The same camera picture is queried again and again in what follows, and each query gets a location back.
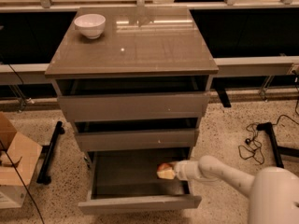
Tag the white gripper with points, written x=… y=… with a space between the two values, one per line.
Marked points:
x=181 y=170

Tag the red apple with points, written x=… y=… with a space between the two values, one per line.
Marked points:
x=164 y=167

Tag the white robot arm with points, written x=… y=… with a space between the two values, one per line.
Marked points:
x=273 y=193

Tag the middle grey drawer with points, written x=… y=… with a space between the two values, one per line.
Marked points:
x=136 y=134

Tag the grey drawer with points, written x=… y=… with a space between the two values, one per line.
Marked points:
x=136 y=134
x=125 y=181
x=110 y=107

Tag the bottom grey drawer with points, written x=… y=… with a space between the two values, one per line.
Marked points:
x=125 y=181

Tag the top grey drawer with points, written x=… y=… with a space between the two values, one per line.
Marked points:
x=110 y=107

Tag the right black stand leg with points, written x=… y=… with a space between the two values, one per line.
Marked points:
x=278 y=151

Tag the black stand leg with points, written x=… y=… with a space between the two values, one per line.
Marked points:
x=48 y=151
x=278 y=151

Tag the left black stand leg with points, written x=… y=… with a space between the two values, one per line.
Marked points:
x=48 y=151

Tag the cardboard box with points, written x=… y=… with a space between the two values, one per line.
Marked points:
x=18 y=160

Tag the white ceramic bowl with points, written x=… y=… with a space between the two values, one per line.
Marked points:
x=90 y=25

